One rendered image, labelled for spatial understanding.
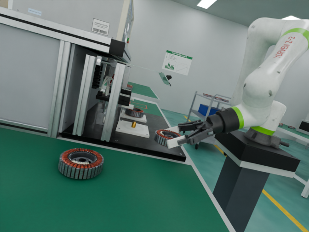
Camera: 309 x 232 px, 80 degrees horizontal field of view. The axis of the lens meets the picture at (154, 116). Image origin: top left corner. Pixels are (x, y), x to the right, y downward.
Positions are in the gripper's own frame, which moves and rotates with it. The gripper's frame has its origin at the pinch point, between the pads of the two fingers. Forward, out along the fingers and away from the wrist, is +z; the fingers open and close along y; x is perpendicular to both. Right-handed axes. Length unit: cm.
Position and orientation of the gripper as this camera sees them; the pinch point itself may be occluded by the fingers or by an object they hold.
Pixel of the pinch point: (169, 137)
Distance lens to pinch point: 72.1
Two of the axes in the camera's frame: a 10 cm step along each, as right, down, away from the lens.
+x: 2.6, 9.3, 2.6
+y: 1.0, 2.4, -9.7
